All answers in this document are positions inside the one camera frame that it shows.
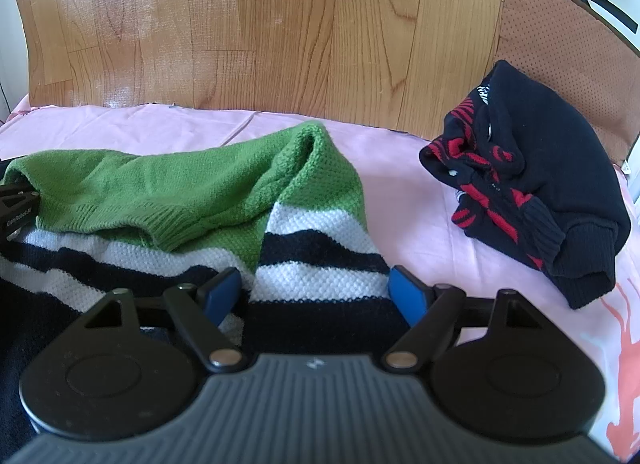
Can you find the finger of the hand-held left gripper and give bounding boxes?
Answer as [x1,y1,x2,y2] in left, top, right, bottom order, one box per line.
[0,183,37,217]

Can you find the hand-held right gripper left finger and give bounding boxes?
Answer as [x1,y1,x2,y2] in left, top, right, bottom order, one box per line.
[85,267,248,375]

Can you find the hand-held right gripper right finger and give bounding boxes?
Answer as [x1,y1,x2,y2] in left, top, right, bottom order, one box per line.
[381,264,546,375]

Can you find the green striped knit sweater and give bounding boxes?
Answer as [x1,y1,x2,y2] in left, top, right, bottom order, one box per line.
[0,121,416,460]

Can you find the pink bed sheet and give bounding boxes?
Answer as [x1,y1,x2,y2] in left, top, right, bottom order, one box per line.
[0,94,640,464]

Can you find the navy red knit sweater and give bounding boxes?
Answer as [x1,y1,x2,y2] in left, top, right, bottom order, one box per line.
[419,59,633,310]

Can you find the wood grain headboard panel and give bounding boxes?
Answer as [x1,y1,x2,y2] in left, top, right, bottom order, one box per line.
[15,0,511,141]

